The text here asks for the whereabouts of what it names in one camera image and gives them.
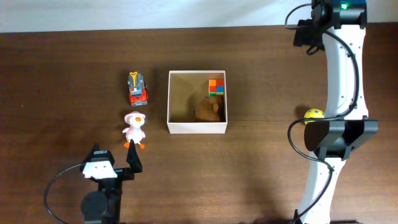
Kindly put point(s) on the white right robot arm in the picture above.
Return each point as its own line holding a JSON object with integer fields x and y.
{"x": 339, "y": 29}

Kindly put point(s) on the red grey toy truck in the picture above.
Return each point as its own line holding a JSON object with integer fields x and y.
{"x": 137, "y": 89}

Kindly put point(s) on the white cardboard box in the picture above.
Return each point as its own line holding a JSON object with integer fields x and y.
{"x": 186, "y": 89}

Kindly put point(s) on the white pink toy duck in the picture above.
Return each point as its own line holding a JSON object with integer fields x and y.
{"x": 135, "y": 120}

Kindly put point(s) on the multicolour puzzle cube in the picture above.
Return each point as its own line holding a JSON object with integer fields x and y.
{"x": 215, "y": 87}

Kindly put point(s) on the brown plush toy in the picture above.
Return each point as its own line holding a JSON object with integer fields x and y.
{"x": 209, "y": 109}

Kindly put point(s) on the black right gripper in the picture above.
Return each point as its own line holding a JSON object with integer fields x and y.
{"x": 303, "y": 34}

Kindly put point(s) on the yellow ball with dots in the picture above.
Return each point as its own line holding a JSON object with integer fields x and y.
{"x": 312, "y": 115}

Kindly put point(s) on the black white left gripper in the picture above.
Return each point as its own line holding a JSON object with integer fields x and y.
{"x": 134, "y": 162}

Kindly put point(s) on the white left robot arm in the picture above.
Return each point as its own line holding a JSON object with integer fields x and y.
{"x": 103, "y": 206}

